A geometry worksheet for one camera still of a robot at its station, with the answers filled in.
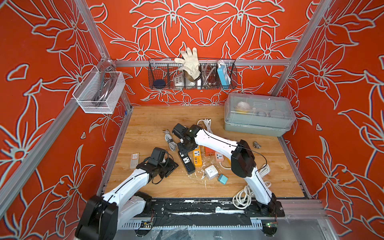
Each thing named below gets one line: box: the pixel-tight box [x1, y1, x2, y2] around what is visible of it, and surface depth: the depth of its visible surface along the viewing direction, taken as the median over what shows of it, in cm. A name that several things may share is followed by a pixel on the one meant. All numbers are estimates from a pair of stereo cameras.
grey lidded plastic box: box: [224, 93, 297, 137], surface depth 95 cm
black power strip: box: [178, 151, 196, 175], surface depth 87 cm
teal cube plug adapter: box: [217, 174, 229, 185], surface depth 83 cm
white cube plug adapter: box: [204, 164, 219, 180], surface depth 83 cm
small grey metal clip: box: [252, 141, 262, 149], surface depth 97 cm
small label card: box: [130, 152, 140, 170], surface depth 92 cm
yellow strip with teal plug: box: [193, 145, 203, 168], surface depth 90 cm
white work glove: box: [174, 47, 201, 82], surface depth 90 cm
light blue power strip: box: [217, 60, 232, 89], surface depth 89 cm
